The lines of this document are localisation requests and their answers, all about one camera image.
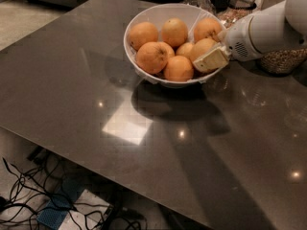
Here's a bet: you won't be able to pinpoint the orange back left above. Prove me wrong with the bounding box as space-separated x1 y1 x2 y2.
129 22 158 51

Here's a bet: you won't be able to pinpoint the orange front middle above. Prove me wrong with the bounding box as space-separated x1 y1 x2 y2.
163 56 194 82

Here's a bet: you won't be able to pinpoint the orange back middle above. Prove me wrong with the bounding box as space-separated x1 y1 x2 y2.
161 17 188 48

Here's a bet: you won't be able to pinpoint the small orange centre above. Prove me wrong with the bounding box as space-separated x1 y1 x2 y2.
176 42 194 58

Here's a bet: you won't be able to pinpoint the large orange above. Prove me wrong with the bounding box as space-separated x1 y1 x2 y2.
135 42 175 75
189 38 217 74

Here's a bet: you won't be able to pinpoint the white bowl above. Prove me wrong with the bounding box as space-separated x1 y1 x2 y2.
124 3 225 88

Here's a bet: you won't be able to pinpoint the blue box on floor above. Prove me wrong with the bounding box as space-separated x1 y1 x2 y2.
36 178 83 230

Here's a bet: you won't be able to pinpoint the glass jar of grains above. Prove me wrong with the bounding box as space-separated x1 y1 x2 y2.
257 49 307 76

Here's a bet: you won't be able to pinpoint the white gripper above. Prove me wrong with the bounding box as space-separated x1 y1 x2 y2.
193 15 262 73

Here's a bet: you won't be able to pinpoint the orange back right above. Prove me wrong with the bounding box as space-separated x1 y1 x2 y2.
194 17 223 42

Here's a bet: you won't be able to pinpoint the glass jar of nuts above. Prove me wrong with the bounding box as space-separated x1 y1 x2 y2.
217 0 257 28

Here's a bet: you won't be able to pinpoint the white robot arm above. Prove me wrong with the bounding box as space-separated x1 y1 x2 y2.
191 0 307 75

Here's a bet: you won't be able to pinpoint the black cables on floor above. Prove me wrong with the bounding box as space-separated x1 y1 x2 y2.
0 150 148 230

